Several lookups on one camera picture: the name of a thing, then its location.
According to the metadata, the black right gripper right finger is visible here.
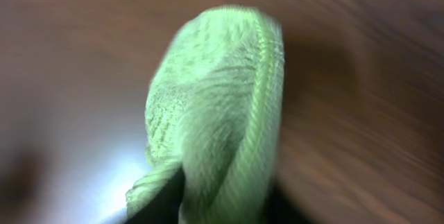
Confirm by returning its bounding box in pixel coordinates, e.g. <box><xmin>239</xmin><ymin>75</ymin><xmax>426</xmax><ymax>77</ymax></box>
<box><xmin>266</xmin><ymin>182</ymin><xmax>305</xmax><ymax>224</ymax></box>

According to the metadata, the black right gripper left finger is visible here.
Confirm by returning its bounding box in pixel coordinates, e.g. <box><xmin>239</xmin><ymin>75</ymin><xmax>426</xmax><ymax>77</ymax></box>
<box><xmin>124</xmin><ymin>167</ymin><xmax>185</xmax><ymax>224</ymax></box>

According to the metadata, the green microfiber cloth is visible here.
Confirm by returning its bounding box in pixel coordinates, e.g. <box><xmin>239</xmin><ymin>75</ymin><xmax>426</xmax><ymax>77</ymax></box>
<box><xmin>126</xmin><ymin>6</ymin><xmax>284</xmax><ymax>224</ymax></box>

